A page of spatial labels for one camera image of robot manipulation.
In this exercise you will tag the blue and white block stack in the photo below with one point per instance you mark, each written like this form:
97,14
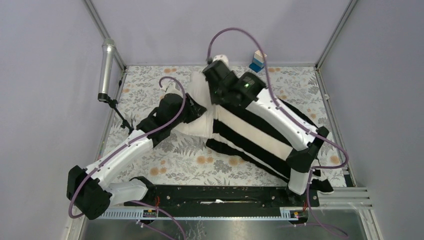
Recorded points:
258,61

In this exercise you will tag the white pillow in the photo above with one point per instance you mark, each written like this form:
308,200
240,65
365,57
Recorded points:
203,127

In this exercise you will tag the black microphone stand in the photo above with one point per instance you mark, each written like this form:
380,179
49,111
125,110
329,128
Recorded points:
112,103

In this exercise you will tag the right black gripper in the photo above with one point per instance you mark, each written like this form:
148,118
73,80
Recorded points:
216,100

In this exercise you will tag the floral patterned table mat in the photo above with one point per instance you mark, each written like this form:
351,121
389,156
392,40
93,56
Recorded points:
184,160

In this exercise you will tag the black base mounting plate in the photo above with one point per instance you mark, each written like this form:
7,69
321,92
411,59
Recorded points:
220,202

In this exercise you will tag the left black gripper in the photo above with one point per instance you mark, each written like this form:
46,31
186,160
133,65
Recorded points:
195,109

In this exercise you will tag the black white striped pillowcase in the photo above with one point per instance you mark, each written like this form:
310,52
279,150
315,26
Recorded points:
239,132

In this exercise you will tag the white slotted cable duct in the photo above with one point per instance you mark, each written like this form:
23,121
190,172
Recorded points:
151,214

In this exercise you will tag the silver microphone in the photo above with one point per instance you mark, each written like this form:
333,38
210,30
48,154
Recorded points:
108,53

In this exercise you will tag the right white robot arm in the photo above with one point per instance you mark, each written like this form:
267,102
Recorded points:
285,118

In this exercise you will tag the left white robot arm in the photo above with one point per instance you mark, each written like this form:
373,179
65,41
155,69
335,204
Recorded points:
91,189

